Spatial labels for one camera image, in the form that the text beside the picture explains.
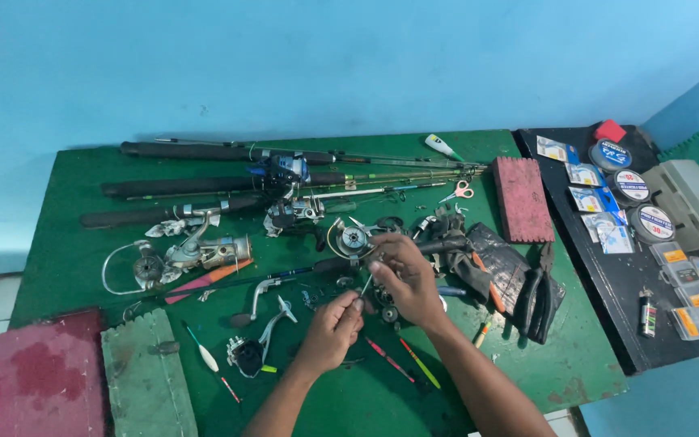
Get group of small clear boxes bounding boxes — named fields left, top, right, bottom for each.
left=649, top=241, right=699, bottom=342

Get orange handled screwdriver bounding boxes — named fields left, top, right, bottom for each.
left=471, top=250, right=507, bottom=314

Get dark rag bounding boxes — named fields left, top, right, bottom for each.
left=428, top=209, right=493, bottom=304

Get pink orange float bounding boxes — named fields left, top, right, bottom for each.
left=164, top=259, right=254, bottom=305

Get black silver reel body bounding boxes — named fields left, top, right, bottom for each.
left=226, top=295, right=299, bottom=380

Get red foam block grooved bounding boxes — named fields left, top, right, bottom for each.
left=492, top=156, right=557, bottom=245

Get pink handled scissors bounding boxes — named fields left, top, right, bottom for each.
left=438, top=180, right=475, bottom=205

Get white green float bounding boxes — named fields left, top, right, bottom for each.
left=425, top=134, right=467, bottom=163

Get person's left hand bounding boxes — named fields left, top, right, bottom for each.
left=298, top=290, right=366, bottom=378

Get white float with red stick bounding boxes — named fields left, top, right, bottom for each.
left=181, top=320, right=243, bottom=404

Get black fishing rod thin tip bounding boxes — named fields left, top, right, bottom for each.
left=119, top=137, right=489, bottom=171

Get gold silver spinning reel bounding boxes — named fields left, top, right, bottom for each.
left=101, top=209, right=254, bottom=297

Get blue label line spool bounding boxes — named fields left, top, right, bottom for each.
left=588, top=138, right=633, bottom=173

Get pink stick float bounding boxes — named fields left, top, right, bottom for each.
left=364, top=335, right=416, bottom=384

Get yellow label line spool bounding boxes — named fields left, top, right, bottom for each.
left=629, top=204, right=677, bottom=245

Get small yellow float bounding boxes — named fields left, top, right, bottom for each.
left=474, top=317, right=494, bottom=349

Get lighter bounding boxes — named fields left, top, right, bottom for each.
left=639, top=286, right=658, bottom=339

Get small red block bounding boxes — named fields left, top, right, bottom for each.
left=593, top=119, right=628, bottom=144

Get black rubber sheet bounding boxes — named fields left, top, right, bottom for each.
left=466, top=222, right=568, bottom=316

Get person's right hand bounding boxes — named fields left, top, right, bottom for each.
left=366, top=232, right=449, bottom=329

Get black pliers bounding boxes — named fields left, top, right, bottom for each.
left=512, top=242, right=559, bottom=346

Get green foam block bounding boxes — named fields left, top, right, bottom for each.
left=100, top=308, right=200, bottom=437

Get fishing rod with blue reel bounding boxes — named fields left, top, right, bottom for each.
left=101, top=153, right=485, bottom=201

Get grey tackle box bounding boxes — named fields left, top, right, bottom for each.
left=641, top=159, right=699, bottom=256

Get yellow orange stick float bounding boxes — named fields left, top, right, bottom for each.
left=398, top=337, right=443, bottom=390

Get hook packet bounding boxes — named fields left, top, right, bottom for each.
left=536, top=135, right=581, bottom=165
left=596, top=225, right=635, bottom=255
left=565, top=161, right=606, bottom=188
left=568, top=186, right=622, bottom=213
left=581, top=210, right=628, bottom=234

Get short black fishing rod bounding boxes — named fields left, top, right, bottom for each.
left=124, top=234, right=473, bottom=310

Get large red foam block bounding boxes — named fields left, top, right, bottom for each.
left=0, top=308, right=110, bottom=437

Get red label line spool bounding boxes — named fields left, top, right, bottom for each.
left=606, top=169, right=652, bottom=207

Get silver reel handle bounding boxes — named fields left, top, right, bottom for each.
left=230, top=277, right=297, bottom=329

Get fishing rod with silver reel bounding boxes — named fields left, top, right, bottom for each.
left=79, top=181, right=449, bottom=239

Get small reel gears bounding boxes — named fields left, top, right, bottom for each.
left=301, top=276, right=402, bottom=331

